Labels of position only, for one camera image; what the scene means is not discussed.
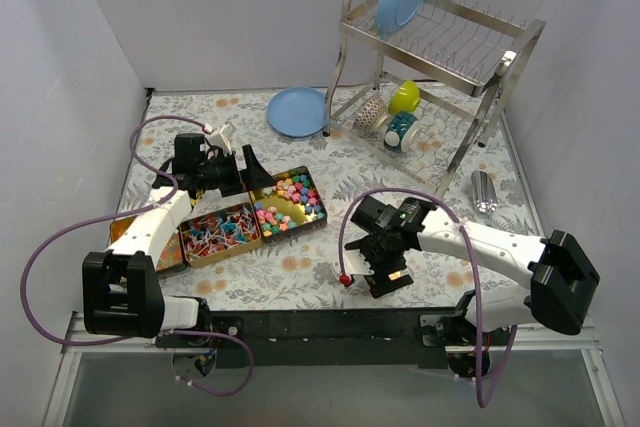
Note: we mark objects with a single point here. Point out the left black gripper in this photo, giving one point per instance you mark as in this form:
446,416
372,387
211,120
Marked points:
242,173

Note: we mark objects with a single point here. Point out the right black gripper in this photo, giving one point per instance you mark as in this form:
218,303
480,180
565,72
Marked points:
388,276

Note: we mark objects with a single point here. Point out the tin of star candies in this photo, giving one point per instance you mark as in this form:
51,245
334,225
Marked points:
292,206

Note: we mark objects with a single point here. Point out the tin of gummy candies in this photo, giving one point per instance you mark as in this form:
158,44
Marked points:
171,261

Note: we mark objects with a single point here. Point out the metal scoop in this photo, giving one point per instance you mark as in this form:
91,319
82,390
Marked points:
483,192

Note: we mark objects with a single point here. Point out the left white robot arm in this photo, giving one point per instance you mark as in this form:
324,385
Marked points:
121,291

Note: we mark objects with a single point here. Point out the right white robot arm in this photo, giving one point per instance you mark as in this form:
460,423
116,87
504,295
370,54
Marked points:
553,280

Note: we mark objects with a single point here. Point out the blue plate on table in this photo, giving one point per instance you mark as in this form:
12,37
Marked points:
297,112

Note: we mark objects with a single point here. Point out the patterned ceramic cup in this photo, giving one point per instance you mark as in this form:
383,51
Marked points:
370,114

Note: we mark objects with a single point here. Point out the teal white mug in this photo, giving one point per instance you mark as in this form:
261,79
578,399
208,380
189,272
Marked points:
402,132

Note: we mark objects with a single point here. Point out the yellow-green bowl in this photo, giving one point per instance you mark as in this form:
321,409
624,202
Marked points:
406,98

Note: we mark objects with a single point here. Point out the steel dish rack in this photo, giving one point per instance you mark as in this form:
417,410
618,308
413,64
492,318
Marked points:
472,51

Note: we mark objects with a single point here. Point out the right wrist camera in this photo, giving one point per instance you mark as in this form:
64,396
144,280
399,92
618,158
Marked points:
351,263

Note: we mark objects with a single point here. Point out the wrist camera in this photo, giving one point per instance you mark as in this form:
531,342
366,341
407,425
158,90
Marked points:
351,263
222,134

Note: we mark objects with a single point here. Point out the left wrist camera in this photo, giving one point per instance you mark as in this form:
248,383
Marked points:
222,134

